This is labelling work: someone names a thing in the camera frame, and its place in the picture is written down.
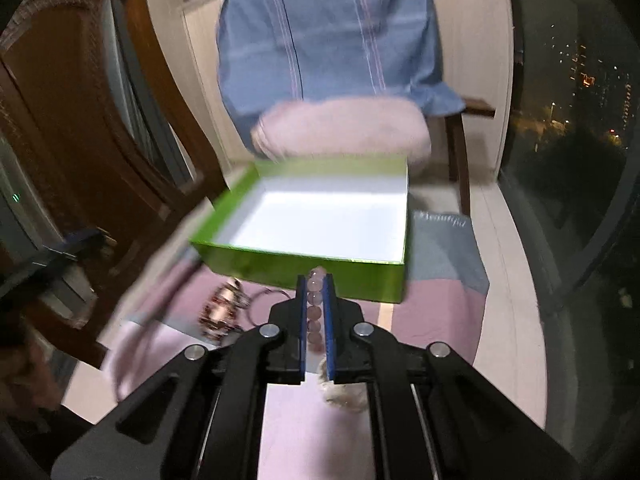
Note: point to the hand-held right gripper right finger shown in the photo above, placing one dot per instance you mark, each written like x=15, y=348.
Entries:
x=329, y=330

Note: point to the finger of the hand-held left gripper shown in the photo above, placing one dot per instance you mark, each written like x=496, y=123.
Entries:
x=75, y=241

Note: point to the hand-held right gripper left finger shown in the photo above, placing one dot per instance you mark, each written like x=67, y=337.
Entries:
x=301, y=330

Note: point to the green cardboard box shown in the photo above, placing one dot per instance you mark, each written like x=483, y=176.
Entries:
x=250, y=262

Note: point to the person's left hand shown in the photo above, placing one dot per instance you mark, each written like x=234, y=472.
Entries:
x=25, y=370

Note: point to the carved wooden chair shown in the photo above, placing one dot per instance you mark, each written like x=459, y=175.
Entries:
x=75, y=135

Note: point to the pink grey striped blanket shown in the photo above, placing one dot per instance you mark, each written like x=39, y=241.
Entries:
x=440, y=310

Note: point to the pink seat cushion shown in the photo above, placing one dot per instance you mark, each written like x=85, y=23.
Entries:
x=340, y=130

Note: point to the dark wooden armchair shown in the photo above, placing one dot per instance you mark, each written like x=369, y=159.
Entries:
x=457, y=160

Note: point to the blue plaid cloth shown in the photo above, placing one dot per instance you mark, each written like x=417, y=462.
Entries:
x=325, y=35

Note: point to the dark glass window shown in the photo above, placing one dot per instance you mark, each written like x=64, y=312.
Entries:
x=575, y=160

